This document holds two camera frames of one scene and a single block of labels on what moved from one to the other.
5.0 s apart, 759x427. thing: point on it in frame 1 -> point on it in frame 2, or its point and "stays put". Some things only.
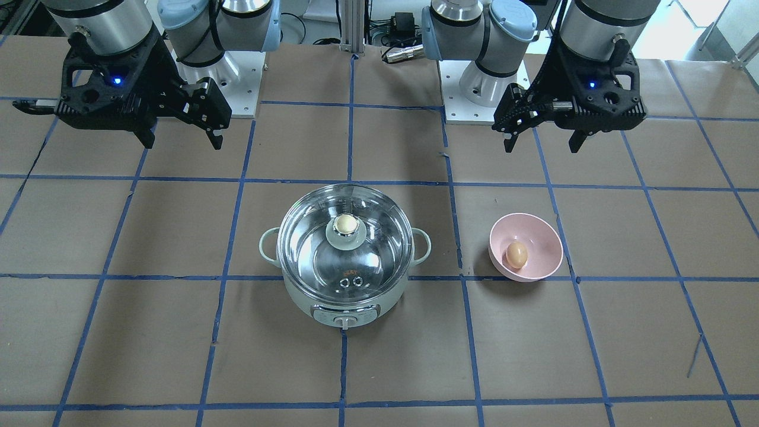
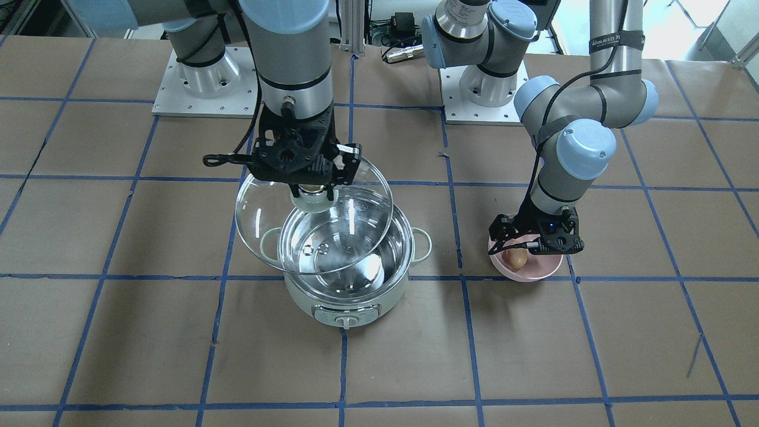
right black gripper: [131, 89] -> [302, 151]
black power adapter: [402, 23] stays put
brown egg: [516, 254] stays put
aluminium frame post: [352, 26] stays put
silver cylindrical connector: [395, 54] stays put
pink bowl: [544, 245] stays put
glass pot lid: [345, 243] -> [308, 235]
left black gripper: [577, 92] -> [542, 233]
